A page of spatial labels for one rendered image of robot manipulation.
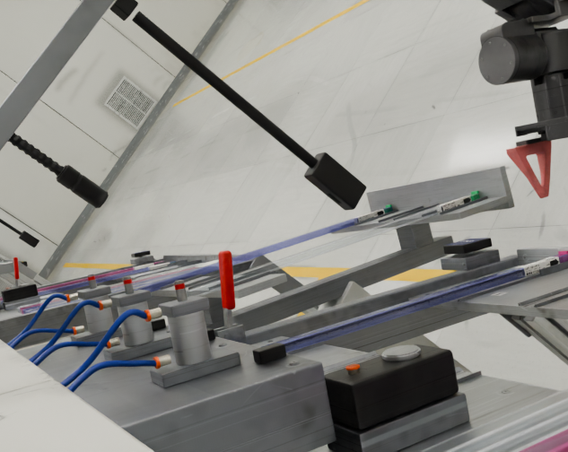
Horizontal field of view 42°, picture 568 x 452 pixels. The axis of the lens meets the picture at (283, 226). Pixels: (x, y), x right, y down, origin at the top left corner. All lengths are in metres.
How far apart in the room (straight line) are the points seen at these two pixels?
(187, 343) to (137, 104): 8.26
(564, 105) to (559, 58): 0.06
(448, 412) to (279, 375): 0.11
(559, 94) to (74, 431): 0.77
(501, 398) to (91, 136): 8.07
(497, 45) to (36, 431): 0.73
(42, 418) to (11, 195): 7.90
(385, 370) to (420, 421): 0.04
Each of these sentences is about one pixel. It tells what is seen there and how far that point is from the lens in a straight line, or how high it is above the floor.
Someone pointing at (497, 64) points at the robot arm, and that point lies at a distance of 0.93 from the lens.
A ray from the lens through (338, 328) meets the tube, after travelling 0.75.
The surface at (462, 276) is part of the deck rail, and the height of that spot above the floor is 0.79.
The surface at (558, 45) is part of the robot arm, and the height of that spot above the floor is 0.90.
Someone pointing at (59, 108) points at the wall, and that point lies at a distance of 8.44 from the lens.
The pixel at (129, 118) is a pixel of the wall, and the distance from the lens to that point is 8.62.
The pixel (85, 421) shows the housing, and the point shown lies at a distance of 0.33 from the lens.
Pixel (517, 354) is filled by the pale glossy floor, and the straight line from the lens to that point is 2.03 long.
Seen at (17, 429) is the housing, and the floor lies 1.26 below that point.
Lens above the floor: 1.35
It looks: 22 degrees down
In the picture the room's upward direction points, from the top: 52 degrees counter-clockwise
